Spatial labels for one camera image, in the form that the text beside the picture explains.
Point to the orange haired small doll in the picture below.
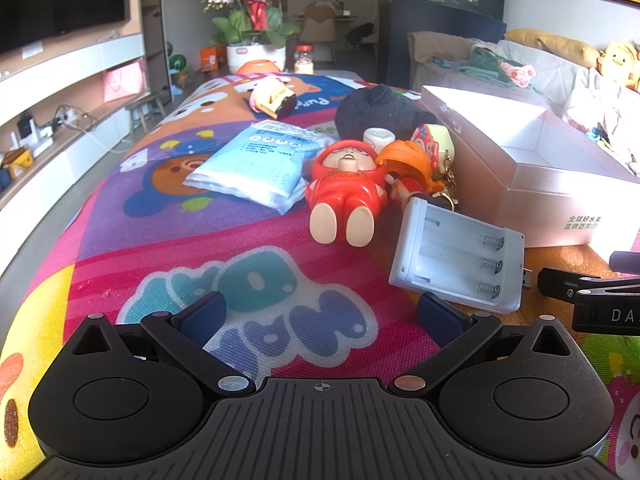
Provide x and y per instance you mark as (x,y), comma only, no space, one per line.
(408,171)

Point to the green clothing on sofa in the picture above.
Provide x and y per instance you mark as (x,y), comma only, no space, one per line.
(487,66)

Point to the white battery charger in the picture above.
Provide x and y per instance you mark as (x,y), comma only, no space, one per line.
(459,259)

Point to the pink paper bag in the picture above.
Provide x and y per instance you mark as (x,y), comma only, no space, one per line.
(124,81)

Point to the black plush toy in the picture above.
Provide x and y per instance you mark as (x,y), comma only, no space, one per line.
(379,107)

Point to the pink lid yellow toy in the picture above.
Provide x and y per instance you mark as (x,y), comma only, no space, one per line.
(272,96)

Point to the red hooded doll figure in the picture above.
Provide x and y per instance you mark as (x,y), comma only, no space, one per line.
(346,194)

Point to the white tv shelf unit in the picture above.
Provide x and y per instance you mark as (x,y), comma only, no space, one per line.
(55,109)

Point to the yellow duck plush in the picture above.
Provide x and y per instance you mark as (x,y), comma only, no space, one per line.
(620,63)

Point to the small wooden stool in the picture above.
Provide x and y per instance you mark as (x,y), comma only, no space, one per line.
(143,108)

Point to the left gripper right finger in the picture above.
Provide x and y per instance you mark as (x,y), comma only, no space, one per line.
(461,339)

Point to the small white yogurt bottle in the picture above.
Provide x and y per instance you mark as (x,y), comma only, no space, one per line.
(378,138)

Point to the pink orchid potted plant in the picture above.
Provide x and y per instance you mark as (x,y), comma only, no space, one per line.
(251,31)

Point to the blue wet wipes pack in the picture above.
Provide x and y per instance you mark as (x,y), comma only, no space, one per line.
(265,163)

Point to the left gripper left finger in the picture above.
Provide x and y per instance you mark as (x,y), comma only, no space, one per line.
(182,338)

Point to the yellow pillow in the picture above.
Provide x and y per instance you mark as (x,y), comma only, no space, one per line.
(570,49)

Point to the pink cardboard box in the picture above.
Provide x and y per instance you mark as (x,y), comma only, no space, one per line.
(519,166)

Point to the grey covered sofa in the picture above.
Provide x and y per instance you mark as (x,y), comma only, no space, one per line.
(595,92)

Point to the orange pumpkin bucket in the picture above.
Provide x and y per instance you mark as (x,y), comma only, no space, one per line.
(258,67)

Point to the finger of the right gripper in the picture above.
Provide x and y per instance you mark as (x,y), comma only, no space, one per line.
(578,288)
(625,262)

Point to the yellow keychain charm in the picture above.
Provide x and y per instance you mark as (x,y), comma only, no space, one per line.
(436,142)

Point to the beige dining chair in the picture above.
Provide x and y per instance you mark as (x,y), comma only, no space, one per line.
(319,27)

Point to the clear jar red lid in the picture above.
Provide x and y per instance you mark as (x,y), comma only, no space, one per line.
(304,59)

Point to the dark blue cabinet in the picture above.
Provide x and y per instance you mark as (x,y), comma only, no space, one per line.
(412,32)

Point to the colourful cartoon play mat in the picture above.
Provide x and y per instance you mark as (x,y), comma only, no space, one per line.
(85,394)

